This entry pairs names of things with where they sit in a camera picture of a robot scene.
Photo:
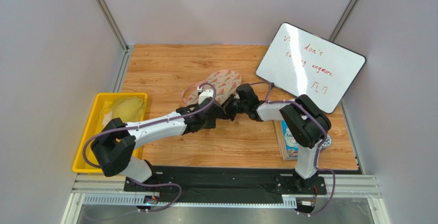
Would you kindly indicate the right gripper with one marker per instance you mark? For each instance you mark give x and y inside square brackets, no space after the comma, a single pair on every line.
[239,104]

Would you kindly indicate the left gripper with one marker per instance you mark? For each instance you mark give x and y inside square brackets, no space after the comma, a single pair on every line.
[212,123]

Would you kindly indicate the floral mesh laundry bag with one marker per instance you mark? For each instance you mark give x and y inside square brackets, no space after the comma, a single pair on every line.
[225,82]

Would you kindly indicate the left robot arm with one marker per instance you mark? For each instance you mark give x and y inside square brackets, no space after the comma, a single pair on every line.
[113,147]

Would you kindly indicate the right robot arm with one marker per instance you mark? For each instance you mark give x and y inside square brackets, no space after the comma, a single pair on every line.
[308,125]

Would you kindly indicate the yellow bra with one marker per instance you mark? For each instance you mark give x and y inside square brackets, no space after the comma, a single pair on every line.
[128,109]

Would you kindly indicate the blue illustrated book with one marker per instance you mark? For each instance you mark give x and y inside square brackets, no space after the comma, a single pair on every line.
[288,146]

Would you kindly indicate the whiteboard with red writing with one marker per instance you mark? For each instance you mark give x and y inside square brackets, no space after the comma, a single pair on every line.
[301,63]

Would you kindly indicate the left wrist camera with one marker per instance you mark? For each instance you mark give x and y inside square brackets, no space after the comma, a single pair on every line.
[203,94]

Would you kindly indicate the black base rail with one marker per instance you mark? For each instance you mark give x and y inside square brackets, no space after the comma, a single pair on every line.
[228,185]

